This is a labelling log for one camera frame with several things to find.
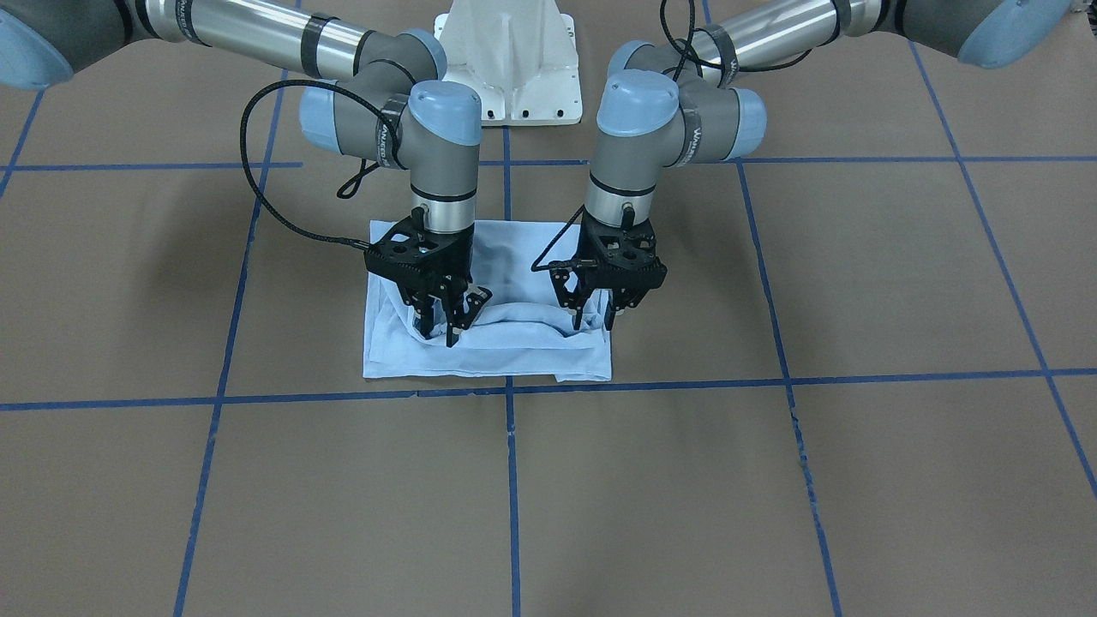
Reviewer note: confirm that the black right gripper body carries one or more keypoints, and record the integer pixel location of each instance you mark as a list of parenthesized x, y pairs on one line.
[(455, 257)]

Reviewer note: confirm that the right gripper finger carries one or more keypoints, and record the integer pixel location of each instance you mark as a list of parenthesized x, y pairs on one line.
[(425, 319), (454, 311)]

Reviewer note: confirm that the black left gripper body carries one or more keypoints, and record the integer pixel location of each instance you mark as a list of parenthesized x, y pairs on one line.
[(567, 294)]

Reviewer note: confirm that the light blue t-shirt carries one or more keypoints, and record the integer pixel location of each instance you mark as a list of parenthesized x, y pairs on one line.
[(521, 331)]

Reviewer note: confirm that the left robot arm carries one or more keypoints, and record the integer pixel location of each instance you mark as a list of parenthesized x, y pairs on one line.
[(675, 104)]

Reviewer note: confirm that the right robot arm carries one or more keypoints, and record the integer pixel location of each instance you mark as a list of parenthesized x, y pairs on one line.
[(383, 99)]

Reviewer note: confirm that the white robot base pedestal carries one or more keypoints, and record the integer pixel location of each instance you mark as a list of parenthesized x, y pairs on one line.
[(520, 56)]

